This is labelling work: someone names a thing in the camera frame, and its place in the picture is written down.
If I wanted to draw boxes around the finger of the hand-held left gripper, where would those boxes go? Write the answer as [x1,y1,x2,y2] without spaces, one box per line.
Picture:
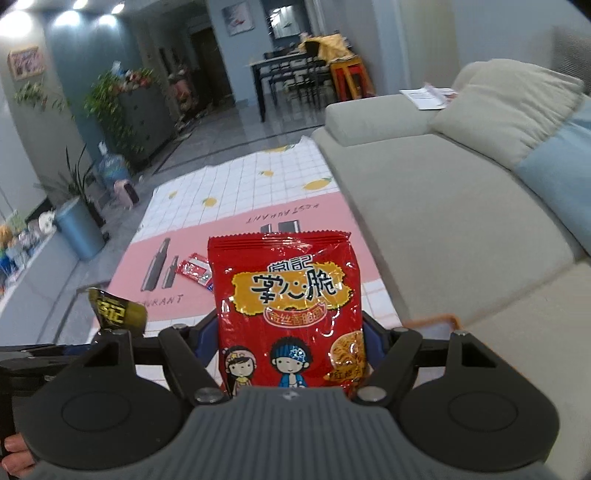
[0,342,100,370]

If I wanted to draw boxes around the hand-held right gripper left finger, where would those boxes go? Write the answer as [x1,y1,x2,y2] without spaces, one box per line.
[85,309,228,407]

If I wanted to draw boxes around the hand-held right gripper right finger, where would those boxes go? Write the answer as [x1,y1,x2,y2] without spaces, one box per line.
[355,309,500,403]

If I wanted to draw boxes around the orange storage box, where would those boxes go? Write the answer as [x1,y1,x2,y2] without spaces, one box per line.
[399,313,460,334]

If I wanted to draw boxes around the yellow black snack packet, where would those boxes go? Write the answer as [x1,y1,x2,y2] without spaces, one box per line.
[88,287,148,344]

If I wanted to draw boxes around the large red cartoon snack packet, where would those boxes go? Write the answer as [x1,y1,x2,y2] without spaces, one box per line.
[207,231,372,400]

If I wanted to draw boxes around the person's left hand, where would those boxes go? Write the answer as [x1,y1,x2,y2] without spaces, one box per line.
[0,434,37,479]

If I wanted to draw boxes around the small red snack packet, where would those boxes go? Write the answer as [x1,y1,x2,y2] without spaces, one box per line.
[178,251,214,292]

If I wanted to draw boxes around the group of small toys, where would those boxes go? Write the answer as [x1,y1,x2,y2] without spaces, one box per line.
[0,210,59,280]

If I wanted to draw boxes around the blue trash bin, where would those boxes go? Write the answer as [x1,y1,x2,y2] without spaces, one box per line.
[53,198,107,264]

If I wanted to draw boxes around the grey sofa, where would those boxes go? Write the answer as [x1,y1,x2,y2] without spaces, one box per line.
[311,23,591,402]

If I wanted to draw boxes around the white pink lemon print mat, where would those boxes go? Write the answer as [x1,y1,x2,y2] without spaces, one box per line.
[90,134,407,354]

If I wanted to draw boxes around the pink stool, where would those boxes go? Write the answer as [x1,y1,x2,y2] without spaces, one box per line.
[113,180,141,208]

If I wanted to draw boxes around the tall potted plant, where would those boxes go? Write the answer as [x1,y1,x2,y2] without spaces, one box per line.
[34,147,108,222]

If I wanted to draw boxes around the blue water jug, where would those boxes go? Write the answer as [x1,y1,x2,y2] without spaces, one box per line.
[95,143,129,191]

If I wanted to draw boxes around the dark grey cabinet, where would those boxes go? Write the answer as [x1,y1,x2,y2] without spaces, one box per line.
[117,85,179,170]

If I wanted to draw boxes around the light blue pillow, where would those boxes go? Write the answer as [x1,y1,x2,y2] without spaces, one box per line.
[510,97,591,259]

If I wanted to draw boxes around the pile of pink bags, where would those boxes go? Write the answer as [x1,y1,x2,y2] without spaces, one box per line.
[168,69,200,121]

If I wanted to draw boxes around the white papers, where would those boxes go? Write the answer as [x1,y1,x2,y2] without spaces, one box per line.
[399,83,459,112]

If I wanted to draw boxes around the hanging green plant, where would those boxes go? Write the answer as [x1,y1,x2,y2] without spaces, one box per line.
[14,80,75,121]

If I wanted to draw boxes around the leafy plant on cabinet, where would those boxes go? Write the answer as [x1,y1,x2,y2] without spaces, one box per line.
[85,69,158,153]

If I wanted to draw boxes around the orange stool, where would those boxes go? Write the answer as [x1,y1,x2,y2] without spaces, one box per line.
[330,55,376,103]

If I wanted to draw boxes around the beige sofa cushion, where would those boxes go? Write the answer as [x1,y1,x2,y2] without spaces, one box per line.
[431,58,585,171]

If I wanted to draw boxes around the black dining table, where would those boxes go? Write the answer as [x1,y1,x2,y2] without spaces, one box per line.
[249,54,334,123]

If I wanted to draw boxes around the yellow cloth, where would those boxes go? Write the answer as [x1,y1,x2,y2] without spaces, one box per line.
[298,32,359,64]

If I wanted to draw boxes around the wooden framed wall picture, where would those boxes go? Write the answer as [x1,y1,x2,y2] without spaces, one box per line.
[8,46,45,82]

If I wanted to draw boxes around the white red wall picture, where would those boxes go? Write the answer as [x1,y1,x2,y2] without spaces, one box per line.
[222,2,253,36]

